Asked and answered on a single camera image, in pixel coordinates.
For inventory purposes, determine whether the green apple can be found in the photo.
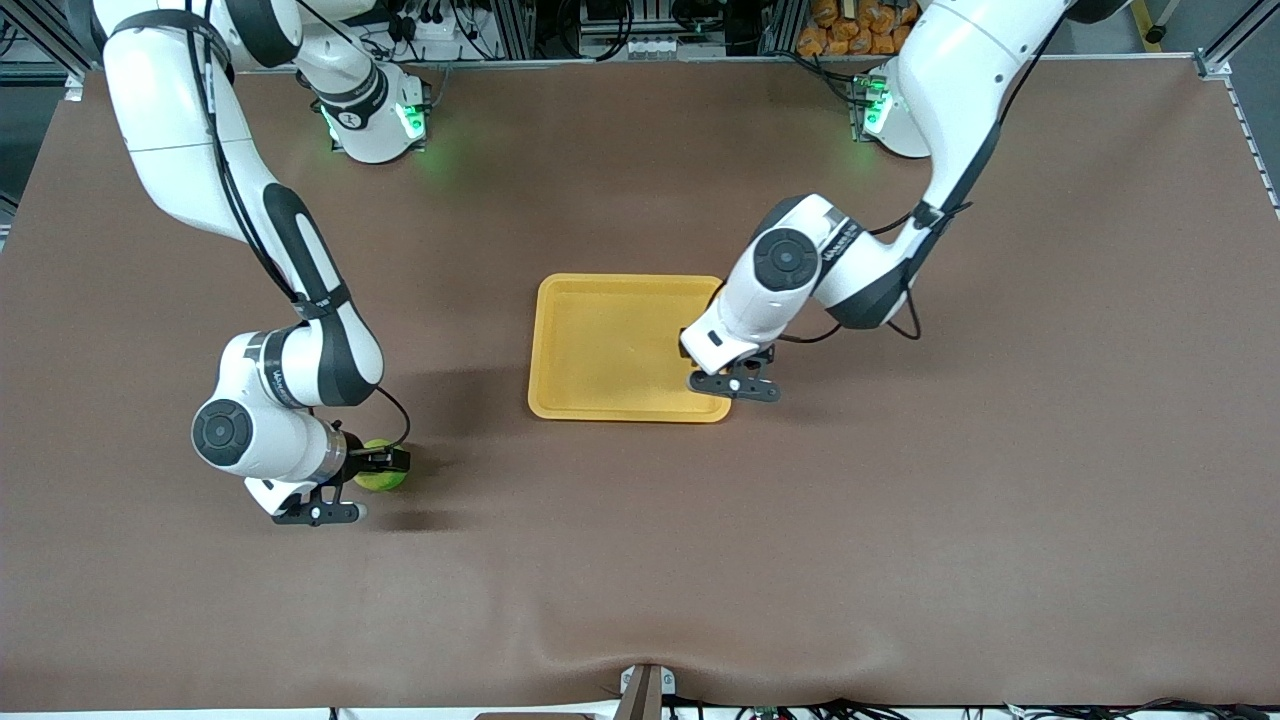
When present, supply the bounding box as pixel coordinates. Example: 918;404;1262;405
355;440;410;493

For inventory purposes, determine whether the yellow plastic tray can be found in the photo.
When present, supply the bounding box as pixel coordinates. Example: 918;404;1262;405
528;273;733;424

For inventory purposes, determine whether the brown table mat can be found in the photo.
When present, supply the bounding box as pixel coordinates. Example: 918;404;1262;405
0;55;1280;713

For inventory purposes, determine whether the bag of orange snacks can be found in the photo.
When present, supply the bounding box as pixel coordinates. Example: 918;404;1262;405
797;0;916;58

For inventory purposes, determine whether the metal table clamp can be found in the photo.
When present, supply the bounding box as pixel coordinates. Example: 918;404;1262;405
618;663;677;720

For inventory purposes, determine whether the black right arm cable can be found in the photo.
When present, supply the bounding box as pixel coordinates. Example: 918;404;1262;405
185;0;413;453

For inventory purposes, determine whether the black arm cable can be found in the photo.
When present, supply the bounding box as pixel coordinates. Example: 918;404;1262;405
185;0;413;453
778;20;1061;344

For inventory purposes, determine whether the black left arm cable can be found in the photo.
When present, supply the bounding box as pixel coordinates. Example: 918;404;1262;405
778;20;1061;344

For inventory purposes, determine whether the aluminium frame post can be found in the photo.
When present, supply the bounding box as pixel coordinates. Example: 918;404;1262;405
0;0;101;79
1193;0;1280;81

